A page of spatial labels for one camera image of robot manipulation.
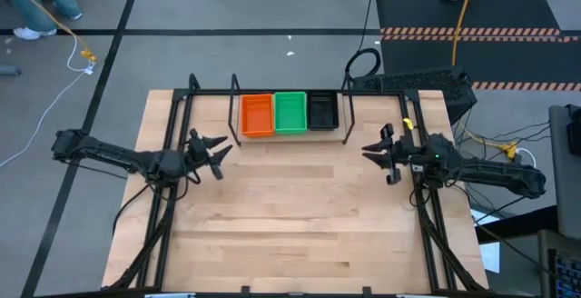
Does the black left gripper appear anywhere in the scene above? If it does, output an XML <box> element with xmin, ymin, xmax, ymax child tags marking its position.
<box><xmin>183</xmin><ymin>135</ymin><xmax>234</xmax><ymax>181</ymax></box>

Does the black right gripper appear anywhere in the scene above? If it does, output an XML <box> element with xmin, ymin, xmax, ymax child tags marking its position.
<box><xmin>361</xmin><ymin>136</ymin><xmax>417</xmax><ymax>185</ymax></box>

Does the orange plastic basket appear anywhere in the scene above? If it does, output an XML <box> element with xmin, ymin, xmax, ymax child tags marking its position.
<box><xmin>240</xmin><ymin>93</ymin><xmax>276</xmax><ymax>138</ymax></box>

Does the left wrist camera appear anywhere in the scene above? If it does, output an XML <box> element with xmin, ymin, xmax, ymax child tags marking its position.
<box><xmin>188</xmin><ymin>127</ymin><xmax>206</xmax><ymax>154</ymax></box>

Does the keyboard with lit keys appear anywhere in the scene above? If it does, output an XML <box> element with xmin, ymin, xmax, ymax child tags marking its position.
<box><xmin>537</xmin><ymin>229</ymin><xmax>581</xmax><ymax>298</ymax></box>

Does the white paper sheet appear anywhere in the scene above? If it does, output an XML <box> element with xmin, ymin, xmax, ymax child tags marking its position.
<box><xmin>470</xmin><ymin>208</ymin><xmax>501</xmax><ymax>274</ymax></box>

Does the yellow power plug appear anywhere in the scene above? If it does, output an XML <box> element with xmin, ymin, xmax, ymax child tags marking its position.
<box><xmin>497</xmin><ymin>142</ymin><xmax>519</xmax><ymax>160</ymax></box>

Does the white cable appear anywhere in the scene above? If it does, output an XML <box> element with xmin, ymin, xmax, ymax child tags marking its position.
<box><xmin>0</xmin><ymin>34</ymin><xmax>95</xmax><ymax>168</ymax></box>

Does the black computer tower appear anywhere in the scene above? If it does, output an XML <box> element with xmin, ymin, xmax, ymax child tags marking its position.
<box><xmin>351</xmin><ymin>65</ymin><xmax>478</xmax><ymax>124</ymax></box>

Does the black plastic basket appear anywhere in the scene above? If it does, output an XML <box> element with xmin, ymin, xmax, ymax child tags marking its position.
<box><xmin>307</xmin><ymin>90</ymin><xmax>340</xmax><ymax>131</ymax></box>

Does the black aluminium table frame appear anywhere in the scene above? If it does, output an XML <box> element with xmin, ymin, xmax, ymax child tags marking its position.
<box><xmin>108</xmin><ymin>73</ymin><xmax>489</xmax><ymax>295</ymax></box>

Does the yellow hanging cable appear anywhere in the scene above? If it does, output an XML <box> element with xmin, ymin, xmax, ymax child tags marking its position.
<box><xmin>450</xmin><ymin>0</ymin><xmax>478</xmax><ymax>66</ymax></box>

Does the green plastic basket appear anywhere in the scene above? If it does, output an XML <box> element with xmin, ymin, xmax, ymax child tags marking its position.
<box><xmin>273</xmin><ymin>91</ymin><xmax>309</xmax><ymax>135</ymax></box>

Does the thick black looped cable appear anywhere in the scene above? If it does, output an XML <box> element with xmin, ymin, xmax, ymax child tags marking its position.
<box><xmin>343</xmin><ymin>0</ymin><xmax>383</xmax><ymax>80</ymax></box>

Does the black mat with striped edges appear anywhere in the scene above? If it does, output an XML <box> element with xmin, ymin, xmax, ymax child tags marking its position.
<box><xmin>375</xmin><ymin>0</ymin><xmax>581</xmax><ymax>93</ymax></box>

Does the person in blue trousers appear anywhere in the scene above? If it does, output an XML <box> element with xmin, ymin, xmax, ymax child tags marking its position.
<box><xmin>0</xmin><ymin>0</ymin><xmax>84</xmax><ymax>41</ymax></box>

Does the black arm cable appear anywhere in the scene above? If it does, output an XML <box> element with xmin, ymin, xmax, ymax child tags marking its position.
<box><xmin>112</xmin><ymin>180</ymin><xmax>158</xmax><ymax>236</ymax></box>

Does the yellow cable with plug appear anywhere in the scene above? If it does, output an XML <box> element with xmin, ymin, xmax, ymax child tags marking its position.
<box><xmin>0</xmin><ymin>0</ymin><xmax>98</xmax><ymax>64</ymax></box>

